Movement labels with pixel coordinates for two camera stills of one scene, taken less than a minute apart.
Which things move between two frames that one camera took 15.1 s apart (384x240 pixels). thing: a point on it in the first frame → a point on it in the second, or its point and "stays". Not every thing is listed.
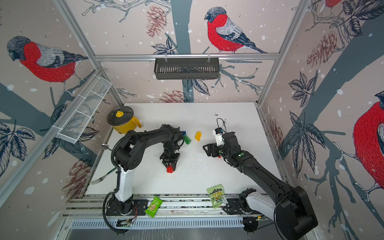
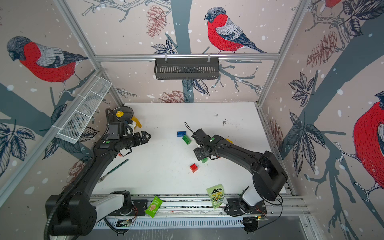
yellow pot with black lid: x=122 y=119 stays
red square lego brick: x=170 y=169 → x=193 y=168
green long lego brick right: x=187 y=140 stays
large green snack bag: x=216 y=193 stays
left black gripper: x=174 y=160 → x=138 y=140
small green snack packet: x=152 y=208 stays
